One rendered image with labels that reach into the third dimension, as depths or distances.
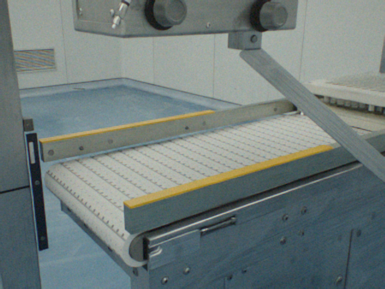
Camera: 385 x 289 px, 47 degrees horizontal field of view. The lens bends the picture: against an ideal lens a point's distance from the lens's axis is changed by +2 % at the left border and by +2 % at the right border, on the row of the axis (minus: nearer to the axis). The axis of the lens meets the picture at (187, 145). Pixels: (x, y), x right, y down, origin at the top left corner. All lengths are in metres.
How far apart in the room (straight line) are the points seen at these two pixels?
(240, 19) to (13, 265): 0.53
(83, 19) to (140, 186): 0.25
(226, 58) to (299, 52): 0.96
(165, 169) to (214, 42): 4.49
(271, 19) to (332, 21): 3.73
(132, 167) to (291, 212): 0.24
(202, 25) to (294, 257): 0.49
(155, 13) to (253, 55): 0.19
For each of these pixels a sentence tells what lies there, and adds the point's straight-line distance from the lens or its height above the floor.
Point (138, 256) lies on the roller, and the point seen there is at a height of 0.91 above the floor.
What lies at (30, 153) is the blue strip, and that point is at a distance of 0.70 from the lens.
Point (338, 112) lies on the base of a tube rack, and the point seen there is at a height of 0.96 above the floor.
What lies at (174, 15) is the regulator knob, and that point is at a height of 1.17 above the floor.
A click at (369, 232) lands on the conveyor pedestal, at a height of 0.74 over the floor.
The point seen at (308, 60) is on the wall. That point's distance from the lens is 4.32.
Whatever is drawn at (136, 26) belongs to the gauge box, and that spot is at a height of 1.16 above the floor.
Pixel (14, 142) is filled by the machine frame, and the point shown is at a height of 0.98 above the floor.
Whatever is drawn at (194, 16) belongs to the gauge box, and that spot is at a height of 1.17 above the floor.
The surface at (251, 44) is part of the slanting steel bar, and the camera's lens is 0.52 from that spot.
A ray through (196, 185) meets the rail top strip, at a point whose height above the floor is 0.98.
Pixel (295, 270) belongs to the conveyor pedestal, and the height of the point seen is 0.73.
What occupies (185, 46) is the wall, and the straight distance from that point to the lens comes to 5.49.
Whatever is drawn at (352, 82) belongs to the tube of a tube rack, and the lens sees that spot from 0.98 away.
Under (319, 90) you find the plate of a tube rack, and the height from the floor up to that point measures 1.00.
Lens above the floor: 1.18
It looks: 18 degrees down
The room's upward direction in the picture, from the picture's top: straight up
